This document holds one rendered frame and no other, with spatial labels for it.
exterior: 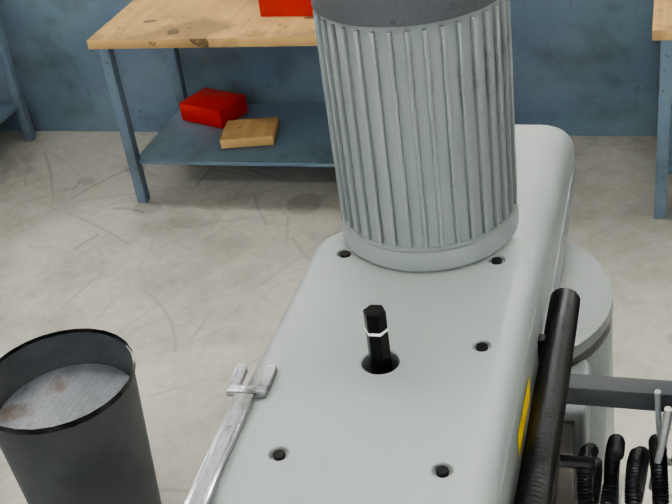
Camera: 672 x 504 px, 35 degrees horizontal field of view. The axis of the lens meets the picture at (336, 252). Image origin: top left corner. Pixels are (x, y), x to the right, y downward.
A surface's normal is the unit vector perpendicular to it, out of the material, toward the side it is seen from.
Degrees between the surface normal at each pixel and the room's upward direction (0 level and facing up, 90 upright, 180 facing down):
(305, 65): 90
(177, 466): 0
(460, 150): 90
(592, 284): 0
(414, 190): 90
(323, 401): 0
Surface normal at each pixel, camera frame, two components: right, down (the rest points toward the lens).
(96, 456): 0.50, 0.47
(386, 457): -0.12, -0.84
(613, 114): -0.26, 0.55
